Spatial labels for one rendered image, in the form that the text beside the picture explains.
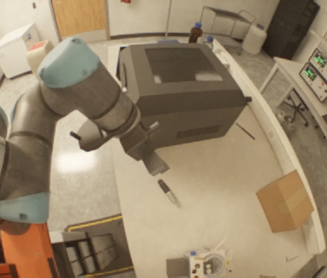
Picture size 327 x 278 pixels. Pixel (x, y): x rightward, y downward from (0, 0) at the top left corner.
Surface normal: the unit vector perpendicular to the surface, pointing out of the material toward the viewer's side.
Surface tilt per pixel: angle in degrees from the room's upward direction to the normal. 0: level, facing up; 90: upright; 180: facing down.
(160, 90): 0
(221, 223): 0
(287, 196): 0
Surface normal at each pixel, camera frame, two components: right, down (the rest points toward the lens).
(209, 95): 0.26, 0.44
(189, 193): 0.10, -0.51
